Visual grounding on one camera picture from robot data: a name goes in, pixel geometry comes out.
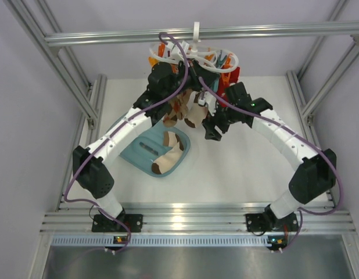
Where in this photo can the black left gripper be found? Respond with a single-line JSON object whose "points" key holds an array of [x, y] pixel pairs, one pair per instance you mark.
{"points": [[196, 71]]}

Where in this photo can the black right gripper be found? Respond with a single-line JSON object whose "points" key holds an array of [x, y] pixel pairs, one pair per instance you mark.
{"points": [[209, 124]]}

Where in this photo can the white round clip hanger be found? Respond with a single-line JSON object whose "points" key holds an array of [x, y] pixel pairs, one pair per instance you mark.
{"points": [[206, 56]]}

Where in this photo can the cream brown sock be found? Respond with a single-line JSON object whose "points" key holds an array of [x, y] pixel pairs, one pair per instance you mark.
{"points": [[196, 114]]}

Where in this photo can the orange clothes peg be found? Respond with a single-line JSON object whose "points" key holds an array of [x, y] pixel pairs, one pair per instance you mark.
{"points": [[225, 77]]}

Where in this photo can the red sock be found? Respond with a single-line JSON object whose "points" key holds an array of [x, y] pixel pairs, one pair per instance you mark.
{"points": [[233, 79]]}

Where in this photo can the argyle beige orange sock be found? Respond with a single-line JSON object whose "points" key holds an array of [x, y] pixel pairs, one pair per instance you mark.
{"points": [[179, 108]]}

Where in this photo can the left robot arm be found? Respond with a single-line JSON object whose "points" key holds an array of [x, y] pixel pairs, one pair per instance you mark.
{"points": [[91, 164]]}

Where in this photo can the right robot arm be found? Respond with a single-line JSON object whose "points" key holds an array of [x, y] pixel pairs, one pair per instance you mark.
{"points": [[315, 170]]}

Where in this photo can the teal clothes peg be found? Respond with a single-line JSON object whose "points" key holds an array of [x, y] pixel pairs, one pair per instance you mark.
{"points": [[221, 59]]}

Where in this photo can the teal plastic basin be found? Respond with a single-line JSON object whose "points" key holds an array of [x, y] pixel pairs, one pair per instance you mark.
{"points": [[147, 147]]}

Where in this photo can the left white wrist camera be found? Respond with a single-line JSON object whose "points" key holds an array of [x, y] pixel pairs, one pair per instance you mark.
{"points": [[175, 52]]}

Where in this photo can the aluminium frame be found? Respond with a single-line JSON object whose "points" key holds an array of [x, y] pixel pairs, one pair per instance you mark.
{"points": [[131, 223]]}

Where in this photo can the perforated cable tray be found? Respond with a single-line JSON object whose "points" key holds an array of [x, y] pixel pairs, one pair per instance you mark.
{"points": [[162, 240]]}

